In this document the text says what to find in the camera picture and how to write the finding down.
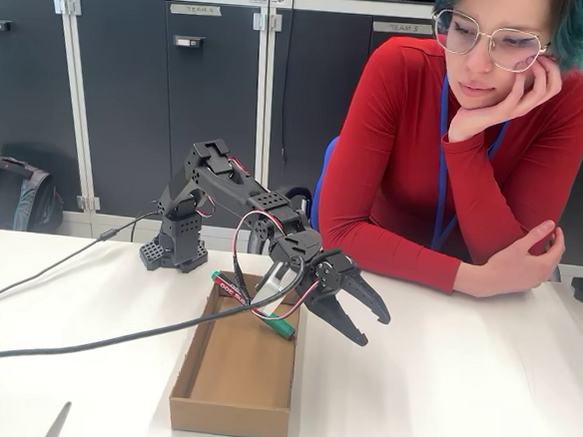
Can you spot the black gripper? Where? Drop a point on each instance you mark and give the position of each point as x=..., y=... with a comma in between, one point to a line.
x=337, y=273

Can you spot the green capped black marker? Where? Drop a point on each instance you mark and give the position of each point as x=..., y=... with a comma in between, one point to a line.
x=284, y=328

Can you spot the left forearm in red sleeve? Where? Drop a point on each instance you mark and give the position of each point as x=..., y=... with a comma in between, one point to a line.
x=488, y=192

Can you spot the right forearm in red sleeve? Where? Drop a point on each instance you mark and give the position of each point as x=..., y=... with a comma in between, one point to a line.
x=394, y=251

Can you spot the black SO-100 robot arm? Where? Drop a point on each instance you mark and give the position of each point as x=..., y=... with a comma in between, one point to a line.
x=224, y=179

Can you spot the person in red top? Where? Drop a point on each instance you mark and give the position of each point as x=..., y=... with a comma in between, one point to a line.
x=394, y=110

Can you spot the person's right hand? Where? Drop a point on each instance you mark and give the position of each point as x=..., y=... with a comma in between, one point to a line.
x=518, y=269

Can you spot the person's left hand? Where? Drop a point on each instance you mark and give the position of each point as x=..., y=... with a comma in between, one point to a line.
x=525, y=95

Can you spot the blue office chair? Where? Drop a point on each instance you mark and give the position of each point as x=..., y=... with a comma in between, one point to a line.
x=317, y=195

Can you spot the open brown cardboard box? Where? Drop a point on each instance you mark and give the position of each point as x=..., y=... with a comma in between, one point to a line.
x=232, y=417

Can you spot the TEAM 3 tape label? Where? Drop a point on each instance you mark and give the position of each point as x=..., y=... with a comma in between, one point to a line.
x=402, y=28

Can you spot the thin rimmed glasses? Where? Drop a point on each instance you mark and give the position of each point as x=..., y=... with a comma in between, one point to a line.
x=459, y=35

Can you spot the grey metal strip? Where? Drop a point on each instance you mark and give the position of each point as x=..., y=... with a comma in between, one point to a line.
x=59, y=425

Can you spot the TEAM 4 tape label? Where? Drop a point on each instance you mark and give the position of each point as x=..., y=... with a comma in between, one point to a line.
x=196, y=10

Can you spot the dark grey backpack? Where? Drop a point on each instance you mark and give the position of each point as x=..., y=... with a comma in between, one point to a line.
x=17, y=199

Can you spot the white gripper camera box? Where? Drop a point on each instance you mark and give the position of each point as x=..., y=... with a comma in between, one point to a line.
x=271, y=287

